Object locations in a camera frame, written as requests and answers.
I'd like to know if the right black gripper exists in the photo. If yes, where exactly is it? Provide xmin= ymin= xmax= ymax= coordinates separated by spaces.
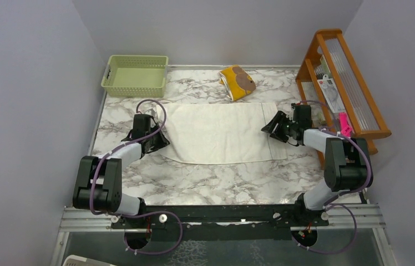
xmin=262 ymin=111 xmax=297 ymax=143

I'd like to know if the white towel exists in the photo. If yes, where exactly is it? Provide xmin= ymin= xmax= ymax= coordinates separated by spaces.
xmin=159 ymin=103 xmax=287 ymax=165

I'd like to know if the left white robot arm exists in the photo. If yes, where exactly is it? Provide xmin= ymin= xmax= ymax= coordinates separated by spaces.
xmin=72 ymin=114 xmax=170 ymax=228

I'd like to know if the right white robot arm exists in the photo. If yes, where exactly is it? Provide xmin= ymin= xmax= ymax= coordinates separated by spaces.
xmin=261 ymin=103 xmax=373 ymax=226

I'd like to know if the green plastic basket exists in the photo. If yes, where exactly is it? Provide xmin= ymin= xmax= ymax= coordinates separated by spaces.
xmin=101 ymin=55 xmax=169 ymax=98

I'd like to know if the pink clip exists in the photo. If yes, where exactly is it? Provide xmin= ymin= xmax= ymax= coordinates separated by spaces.
xmin=339 ymin=112 xmax=353 ymax=137

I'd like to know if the white paper package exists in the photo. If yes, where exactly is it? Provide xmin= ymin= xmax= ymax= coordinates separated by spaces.
xmin=318 ymin=74 xmax=346 ymax=114

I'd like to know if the wooden rack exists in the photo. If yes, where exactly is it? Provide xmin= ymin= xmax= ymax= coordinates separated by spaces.
xmin=295 ymin=29 xmax=392 ymax=155

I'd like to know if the yellow bear towel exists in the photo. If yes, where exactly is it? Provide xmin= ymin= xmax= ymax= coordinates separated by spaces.
xmin=219 ymin=65 xmax=256 ymax=101

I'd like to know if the white tray corner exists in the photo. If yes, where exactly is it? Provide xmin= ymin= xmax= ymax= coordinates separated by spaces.
xmin=62 ymin=255 xmax=115 ymax=266

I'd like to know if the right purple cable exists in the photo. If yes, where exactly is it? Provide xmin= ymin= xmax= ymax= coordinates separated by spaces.
xmin=292 ymin=100 xmax=373 ymax=255

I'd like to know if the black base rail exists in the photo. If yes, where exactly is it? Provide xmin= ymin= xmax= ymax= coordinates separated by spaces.
xmin=111 ymin=204 xmax=329 ymax=242

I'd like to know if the aluminium frame rail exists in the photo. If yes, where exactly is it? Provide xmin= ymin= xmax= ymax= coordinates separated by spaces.
xmin=58 ymin=204 xmax=387 ymax=233

